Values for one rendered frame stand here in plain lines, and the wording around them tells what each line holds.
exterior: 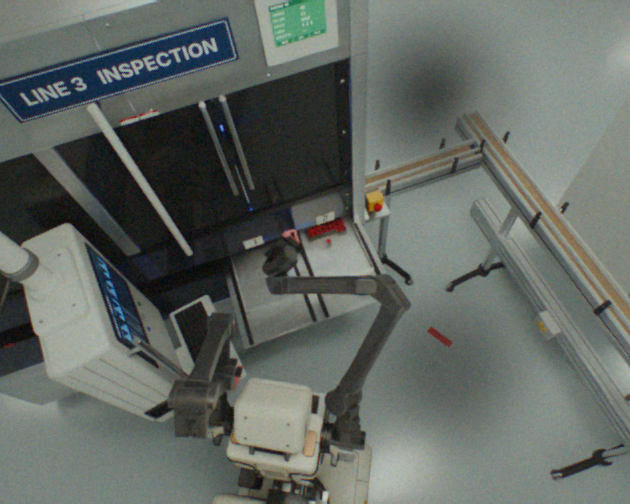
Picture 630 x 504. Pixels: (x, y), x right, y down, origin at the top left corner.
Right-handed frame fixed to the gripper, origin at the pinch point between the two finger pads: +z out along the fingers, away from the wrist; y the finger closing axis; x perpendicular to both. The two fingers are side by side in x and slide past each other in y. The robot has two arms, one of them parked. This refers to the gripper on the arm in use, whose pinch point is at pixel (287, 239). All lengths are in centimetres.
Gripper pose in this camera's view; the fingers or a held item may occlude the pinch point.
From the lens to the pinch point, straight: 164.8
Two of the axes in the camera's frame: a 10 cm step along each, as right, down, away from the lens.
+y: 5.7, -5.7, -5.9
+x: -7.8, -6.0, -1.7
